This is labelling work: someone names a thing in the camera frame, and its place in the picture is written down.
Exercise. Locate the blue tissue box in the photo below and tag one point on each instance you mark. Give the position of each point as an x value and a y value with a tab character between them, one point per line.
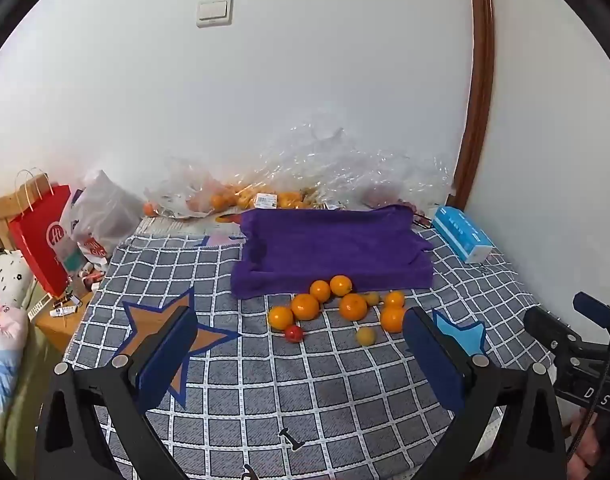
460	232

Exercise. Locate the printed bed sheet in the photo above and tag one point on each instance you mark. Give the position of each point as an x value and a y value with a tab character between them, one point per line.
185	227

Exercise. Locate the white plastic bag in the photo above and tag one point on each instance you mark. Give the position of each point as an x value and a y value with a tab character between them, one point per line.
105	210

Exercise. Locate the purple towel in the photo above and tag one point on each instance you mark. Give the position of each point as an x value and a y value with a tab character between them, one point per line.
335	250

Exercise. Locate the red paper bag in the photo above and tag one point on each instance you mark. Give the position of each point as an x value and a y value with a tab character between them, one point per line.
35	240

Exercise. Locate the pink plush quilt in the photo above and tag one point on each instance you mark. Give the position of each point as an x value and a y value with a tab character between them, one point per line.
2	340

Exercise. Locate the grey checked star blanket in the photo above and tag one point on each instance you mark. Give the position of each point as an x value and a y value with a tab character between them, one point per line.
310	385

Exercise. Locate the person's right hand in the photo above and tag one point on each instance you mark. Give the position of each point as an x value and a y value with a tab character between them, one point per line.
582	440

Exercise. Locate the white light switch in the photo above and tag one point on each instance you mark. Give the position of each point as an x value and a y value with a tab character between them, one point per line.
214	11

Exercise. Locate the large crumpled clear plastic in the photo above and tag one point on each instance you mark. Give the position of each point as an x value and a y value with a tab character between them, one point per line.
365	160

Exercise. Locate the labelled clear plastic bag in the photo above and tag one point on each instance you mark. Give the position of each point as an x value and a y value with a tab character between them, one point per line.
267	201

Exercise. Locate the brown wooden door frame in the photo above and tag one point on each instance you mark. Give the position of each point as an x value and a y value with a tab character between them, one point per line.
480	85

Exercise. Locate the red strawberry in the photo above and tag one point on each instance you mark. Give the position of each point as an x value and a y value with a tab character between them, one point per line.
294	333

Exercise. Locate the green bed sheet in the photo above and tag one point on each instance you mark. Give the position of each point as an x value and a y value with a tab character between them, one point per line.
20	410

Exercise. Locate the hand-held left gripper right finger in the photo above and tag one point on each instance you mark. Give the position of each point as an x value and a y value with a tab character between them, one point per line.
430	355

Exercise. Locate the heap of tangerines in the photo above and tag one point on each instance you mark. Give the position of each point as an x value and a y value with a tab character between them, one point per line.
290	201
220	200

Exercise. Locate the small yellow fruit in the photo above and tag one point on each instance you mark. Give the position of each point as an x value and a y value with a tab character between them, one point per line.
372	298
366	336

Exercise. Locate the white remote control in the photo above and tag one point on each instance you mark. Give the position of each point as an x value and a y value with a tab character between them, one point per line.
39	307

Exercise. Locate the wooden nightstand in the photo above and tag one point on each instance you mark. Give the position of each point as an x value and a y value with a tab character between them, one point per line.
60	327

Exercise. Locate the large orange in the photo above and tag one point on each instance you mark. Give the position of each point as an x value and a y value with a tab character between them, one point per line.
305	306
353	306

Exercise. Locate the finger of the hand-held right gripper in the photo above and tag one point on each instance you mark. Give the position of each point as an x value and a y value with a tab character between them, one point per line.
550	330
592	307

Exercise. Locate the white printed pillow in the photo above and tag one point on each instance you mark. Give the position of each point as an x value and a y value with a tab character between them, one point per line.
5	277

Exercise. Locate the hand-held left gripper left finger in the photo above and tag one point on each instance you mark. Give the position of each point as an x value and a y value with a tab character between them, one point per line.
165	355

